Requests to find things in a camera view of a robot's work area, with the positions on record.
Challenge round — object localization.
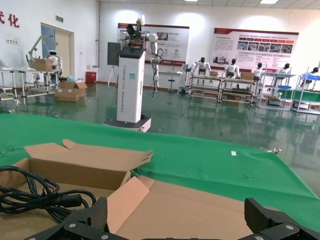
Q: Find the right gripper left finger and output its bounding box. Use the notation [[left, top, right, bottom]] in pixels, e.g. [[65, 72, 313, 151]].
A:
[[24, 197, 121, 240]]

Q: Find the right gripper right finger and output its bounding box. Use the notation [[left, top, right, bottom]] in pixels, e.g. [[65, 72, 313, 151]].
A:
[[239, 198, 320, 240]]

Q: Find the black power cable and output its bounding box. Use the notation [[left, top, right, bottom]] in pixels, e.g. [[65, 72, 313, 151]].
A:
[[0, 166, 97, 223]]

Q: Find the cardboard box with oval hole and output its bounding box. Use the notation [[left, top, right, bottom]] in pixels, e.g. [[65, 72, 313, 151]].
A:
[[0, 138, 155, 240]]

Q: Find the cardboard box with round hole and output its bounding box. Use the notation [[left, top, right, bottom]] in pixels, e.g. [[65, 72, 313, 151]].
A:
[[106, 174, 280, 240]]

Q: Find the large open cardboard box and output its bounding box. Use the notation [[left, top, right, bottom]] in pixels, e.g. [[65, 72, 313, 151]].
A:
[[54, 81, 88, 103]]

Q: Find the small open cardboard box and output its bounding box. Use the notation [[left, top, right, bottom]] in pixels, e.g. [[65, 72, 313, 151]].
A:
[[31, 57, 55, 73]]

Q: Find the metal cloth clip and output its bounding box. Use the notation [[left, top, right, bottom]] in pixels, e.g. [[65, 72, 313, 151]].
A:
[[259, 147, 283, 154]]

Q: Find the green table cloth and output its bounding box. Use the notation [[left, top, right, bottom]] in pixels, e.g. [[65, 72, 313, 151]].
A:
[[0, 113, 320, 235]]

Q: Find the red bin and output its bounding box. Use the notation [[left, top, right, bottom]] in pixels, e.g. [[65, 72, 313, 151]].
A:
[[85, 71, 98, 85]]

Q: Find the white black humanoid robot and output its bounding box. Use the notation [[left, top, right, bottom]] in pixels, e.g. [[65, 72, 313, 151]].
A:
[[251, 62, 267, 81], [224, 58, 241, 78], [277, 63, 293, 75], [191, 56, 213, 76], [299, 66, 320, 88]]

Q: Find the white pipe rack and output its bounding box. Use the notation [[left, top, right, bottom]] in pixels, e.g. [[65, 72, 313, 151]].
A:
[[0, 67, 63, 101]]

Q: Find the small white humanoid robot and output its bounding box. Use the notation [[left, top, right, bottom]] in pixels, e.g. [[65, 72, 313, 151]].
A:
[[46, 49, 63, 73]]

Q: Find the beige door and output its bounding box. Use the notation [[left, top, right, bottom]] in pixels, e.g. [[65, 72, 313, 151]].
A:
[[40, 22, 75, 85]]

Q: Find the white desk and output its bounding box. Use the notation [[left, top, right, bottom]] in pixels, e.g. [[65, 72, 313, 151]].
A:
[[158, 70, 185, 89]]

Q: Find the wide red white poster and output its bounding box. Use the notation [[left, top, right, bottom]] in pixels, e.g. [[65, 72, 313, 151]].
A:
[[211, 27, 300, 70]]

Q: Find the narrow red white poster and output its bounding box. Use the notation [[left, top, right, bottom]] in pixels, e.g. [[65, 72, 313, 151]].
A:
[[117, 23, 190, 66]]

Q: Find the pipe frame workbench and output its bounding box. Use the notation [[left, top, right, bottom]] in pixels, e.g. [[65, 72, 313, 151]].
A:
[[221, 77, 258, 105], [256, 72, 296, 111], [291, 74, 320, 115], [188, 73, 224, 102]]

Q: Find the white pedestal robot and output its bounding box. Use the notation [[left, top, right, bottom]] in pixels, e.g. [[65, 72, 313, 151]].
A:
[[102, 14, 166, 132]]

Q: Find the white wall pipe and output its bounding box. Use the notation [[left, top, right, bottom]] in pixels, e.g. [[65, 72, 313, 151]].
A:
[[96, 0, 101, 68]]

